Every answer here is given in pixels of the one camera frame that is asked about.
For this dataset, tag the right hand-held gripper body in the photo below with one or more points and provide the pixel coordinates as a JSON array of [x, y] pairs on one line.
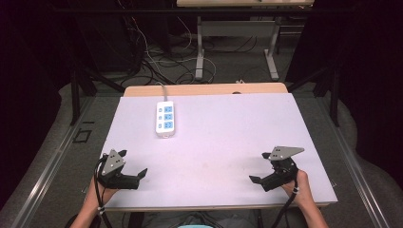
[[280, 172]]

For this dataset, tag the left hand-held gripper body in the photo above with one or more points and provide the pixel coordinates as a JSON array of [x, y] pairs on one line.
[[118, 180]]

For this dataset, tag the person's left hand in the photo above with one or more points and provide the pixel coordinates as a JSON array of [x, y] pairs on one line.
[[106, 193]]

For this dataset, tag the person's right hand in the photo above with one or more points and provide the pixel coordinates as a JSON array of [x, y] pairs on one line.
[[299, 190]]

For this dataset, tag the white table mat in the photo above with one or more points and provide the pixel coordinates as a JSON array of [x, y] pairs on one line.
[[215, 152]]

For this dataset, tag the white power strip blue sockets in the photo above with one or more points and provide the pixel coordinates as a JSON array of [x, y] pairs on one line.
[[165, 118]]

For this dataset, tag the person's grey clothing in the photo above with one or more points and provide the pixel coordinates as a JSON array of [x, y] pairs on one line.
[[202, 218]]

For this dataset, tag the teal object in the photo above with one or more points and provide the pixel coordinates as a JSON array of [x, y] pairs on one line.
[[195, 226]]

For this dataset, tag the black metal stand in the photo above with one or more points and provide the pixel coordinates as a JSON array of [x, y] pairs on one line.
[[79, 85], [332, 91]]

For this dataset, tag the desk with white metal legs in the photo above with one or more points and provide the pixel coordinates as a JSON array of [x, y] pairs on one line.
[[240, 31]]

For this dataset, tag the black floor socket frame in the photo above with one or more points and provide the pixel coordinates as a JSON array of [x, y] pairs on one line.
[[82, 136]]

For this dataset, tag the metal floor rail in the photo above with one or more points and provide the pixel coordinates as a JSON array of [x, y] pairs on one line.
[[47, 171], [355, 164]]

